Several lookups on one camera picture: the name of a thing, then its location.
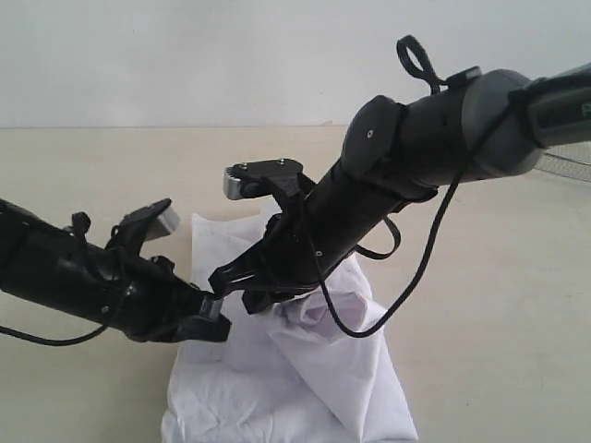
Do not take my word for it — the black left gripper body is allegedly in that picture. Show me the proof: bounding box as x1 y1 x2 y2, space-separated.
119 257 231 343

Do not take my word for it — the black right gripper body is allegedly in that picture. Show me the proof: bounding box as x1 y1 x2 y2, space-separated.
209 198 332 314

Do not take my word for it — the white t-shirt red logo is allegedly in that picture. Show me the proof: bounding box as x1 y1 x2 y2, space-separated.
161 202 421 443

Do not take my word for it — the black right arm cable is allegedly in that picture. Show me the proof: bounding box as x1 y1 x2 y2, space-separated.
295 34 546 338

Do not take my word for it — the metal wire mesh basket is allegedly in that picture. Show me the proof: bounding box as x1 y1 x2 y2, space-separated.
537 142 591 182

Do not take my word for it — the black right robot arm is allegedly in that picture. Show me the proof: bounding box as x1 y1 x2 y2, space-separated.
209 66 590 313

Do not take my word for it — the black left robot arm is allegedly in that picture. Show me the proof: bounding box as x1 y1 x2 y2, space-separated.
1 198 231 347

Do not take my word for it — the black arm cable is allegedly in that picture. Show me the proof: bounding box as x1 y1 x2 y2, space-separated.
295 34 546 338
0 210 135 347

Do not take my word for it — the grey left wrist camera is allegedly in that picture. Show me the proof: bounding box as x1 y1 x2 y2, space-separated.
108 198 180 247

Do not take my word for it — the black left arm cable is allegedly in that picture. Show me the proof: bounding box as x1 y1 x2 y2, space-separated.
0 210 135 347

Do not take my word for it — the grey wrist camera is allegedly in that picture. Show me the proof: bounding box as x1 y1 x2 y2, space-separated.
108 198 180 247
223 158 316 200

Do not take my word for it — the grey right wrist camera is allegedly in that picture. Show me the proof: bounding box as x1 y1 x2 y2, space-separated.
223 158 316 200

